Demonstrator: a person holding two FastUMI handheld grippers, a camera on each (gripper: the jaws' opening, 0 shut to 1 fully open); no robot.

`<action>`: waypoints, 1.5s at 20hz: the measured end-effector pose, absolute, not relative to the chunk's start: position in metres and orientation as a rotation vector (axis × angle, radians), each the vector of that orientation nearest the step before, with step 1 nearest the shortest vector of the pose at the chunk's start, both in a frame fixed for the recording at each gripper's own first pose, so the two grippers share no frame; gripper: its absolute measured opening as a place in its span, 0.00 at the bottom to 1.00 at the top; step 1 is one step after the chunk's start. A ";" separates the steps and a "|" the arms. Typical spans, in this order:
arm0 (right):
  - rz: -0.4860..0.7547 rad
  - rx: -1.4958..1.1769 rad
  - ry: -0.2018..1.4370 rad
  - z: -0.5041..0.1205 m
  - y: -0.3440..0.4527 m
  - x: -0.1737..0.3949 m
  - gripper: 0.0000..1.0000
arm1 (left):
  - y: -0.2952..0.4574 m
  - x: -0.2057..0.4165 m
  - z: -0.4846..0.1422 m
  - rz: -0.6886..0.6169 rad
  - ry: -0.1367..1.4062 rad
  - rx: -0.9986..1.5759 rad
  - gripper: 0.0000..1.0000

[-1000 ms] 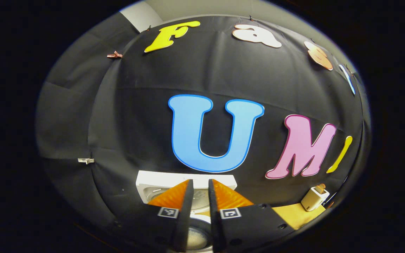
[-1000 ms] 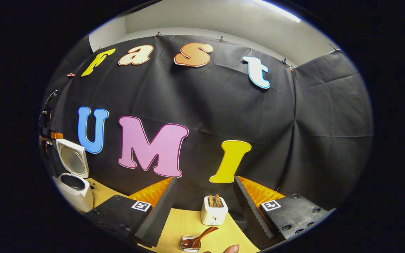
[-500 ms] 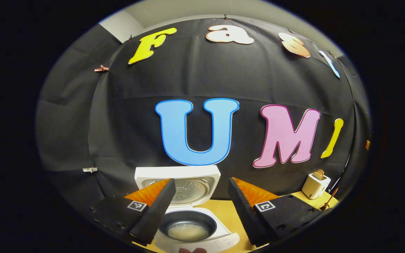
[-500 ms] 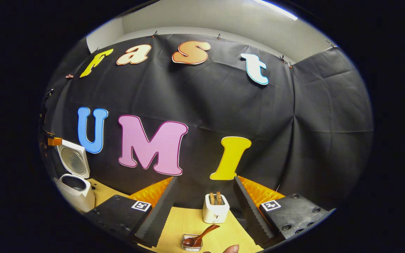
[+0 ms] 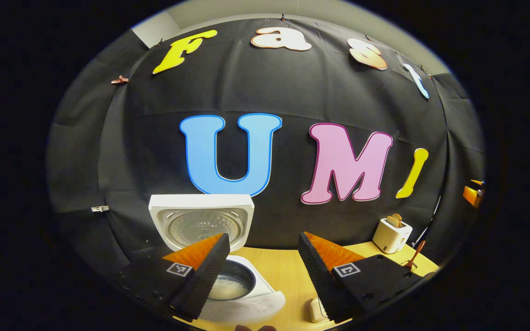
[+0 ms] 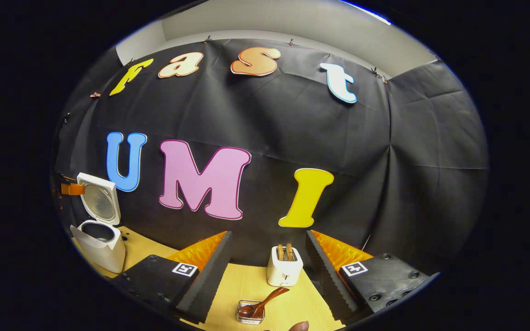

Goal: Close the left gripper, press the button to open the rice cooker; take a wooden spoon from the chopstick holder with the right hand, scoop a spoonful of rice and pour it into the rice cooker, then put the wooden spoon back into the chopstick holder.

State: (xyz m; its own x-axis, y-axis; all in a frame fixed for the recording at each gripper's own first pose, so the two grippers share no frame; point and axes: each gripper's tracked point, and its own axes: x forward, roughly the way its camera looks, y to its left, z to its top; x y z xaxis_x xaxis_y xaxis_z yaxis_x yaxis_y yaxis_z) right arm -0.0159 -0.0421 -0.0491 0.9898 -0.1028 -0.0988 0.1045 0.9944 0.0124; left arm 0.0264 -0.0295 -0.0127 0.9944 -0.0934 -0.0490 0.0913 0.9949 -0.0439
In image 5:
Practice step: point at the white rice cooker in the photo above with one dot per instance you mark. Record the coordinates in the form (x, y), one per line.
(200, 202)

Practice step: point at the white clip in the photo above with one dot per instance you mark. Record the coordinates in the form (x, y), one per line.
(100, 208)

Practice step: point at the toast slice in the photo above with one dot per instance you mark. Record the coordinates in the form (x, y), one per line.
(394, 220)

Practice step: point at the white toaster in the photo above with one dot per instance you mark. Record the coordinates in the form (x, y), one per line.
(389, 236)

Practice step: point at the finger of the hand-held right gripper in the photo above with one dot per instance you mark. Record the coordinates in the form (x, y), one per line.
(477, 182)
(473, 196)

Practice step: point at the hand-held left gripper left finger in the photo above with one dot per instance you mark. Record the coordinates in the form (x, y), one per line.
(205, 276)

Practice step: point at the small white box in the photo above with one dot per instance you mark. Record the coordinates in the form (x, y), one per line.
(316, 310)

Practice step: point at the copper clip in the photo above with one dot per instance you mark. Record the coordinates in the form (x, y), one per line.
(119, 81)

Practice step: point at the wooden spoon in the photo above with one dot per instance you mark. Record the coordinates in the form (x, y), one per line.
(417, 253)

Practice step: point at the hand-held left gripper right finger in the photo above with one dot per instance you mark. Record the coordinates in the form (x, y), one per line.
(318, 280)

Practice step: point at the white rice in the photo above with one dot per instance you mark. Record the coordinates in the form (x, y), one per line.
(228, 289)

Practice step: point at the black backdrop cloth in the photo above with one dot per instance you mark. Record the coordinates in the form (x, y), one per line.
(246, 92)

